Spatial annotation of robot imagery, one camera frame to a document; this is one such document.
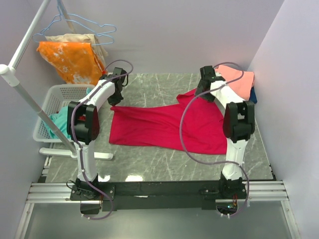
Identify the white plastic laundry basket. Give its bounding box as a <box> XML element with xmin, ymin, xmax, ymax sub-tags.
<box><xmin>33</xmin><ymin>84</ymin><xmax>94</xmax><ymax>143</ymax></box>

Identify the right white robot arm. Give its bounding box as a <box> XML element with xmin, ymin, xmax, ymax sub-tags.
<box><xmin>195</xmin><ymin>66</ymin><xmax>255</xmax><ymax>181</ymax></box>

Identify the white clothes rack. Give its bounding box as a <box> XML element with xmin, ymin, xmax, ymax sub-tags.
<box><xmin>0</xmin><ymin>0</ymin><xmax>123</xmax><ymax>160</ymax></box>

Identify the orange tie-dye cloth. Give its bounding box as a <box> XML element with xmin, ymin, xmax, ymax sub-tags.
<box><xmin>37</xmin><ymin>41</ymin><xmax>105</xmax><ymax>86</ymax></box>

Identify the beige cloth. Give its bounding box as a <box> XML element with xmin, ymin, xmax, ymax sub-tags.
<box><xmin>45</xmin><ymin>33</ymin><xmax>108</xmax><ymax>70</ymax></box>

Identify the folded salmon t-shirt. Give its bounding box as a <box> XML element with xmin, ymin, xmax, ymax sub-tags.
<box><xmin>216</xmin><ymin>65</ymin><xmax>255</xmax><ymax>100</ymax></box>

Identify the aluminium frame rail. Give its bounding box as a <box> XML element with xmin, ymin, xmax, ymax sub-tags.
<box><xmin>15</xmin><ymin>180</ymin><xmax>301</xmax><ymax>239</ymax></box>

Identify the teal t-shirt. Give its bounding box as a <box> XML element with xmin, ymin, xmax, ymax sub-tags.
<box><xmin>42</xmin><ymin>84</ymin><xmax>93</xmax><ymax>139</ymax></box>

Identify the magenta t-shirt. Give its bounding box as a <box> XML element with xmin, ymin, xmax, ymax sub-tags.
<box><xmin>109</xmin><ymin>90</ymin><xmax>227</xmax><ymax>155</ymax></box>

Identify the folded navy t-shirt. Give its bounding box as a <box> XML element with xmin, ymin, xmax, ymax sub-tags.
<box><xmin>249</xmin><ymin>87</ymin><xmax>258</xmax><ymax>104</ymax></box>

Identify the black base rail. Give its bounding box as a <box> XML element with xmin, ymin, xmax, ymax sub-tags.
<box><xmin>70</xmin><ymin>179</ymin><xmax>247</xmax><ymax>212</ymax></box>

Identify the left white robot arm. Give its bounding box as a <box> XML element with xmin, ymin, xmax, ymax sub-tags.
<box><xmin>67</xmin><ymin>67</ymin><xmax>129</xmax><ymax>200</ymax></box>

